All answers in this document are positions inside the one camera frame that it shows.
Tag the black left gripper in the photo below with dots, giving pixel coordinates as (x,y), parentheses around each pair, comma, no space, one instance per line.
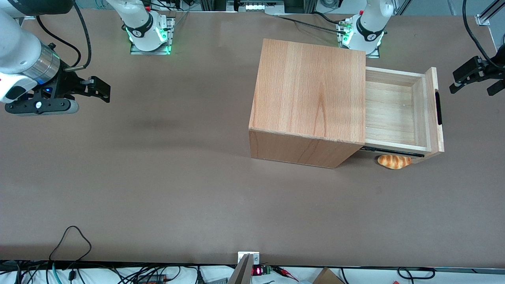
(494,72)

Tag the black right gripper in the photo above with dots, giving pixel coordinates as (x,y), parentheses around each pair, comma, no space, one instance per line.
(63,84)

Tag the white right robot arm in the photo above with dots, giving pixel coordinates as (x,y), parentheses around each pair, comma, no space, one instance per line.
(19,51)

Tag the light wooden drawer cabinet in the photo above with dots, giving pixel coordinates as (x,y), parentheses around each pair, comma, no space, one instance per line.
(307,90)

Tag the toy bread roll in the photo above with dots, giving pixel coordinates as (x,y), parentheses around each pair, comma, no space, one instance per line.
(394,163)

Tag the grey device with lights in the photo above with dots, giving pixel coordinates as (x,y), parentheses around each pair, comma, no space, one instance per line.
(260,6)

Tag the black orange power device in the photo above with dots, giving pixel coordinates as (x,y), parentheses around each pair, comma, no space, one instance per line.
(152,279)

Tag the red digit display module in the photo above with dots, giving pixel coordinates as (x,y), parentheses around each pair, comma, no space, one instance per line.
(257,271)

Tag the brown cardboard piece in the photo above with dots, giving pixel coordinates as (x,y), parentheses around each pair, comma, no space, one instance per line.
(326,278)

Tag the red test lead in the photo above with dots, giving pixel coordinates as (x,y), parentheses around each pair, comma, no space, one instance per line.
(284,271)

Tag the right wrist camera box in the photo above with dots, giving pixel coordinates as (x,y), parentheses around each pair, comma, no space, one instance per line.
(51,107)

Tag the aluminium frame profile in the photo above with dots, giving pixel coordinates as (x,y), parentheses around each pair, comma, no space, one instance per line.
(483,19)

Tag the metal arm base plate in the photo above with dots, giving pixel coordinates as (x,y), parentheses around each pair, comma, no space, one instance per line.
(150,52)
(374,54)

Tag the small metal bracket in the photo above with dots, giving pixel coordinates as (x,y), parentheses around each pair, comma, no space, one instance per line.
(256,258)

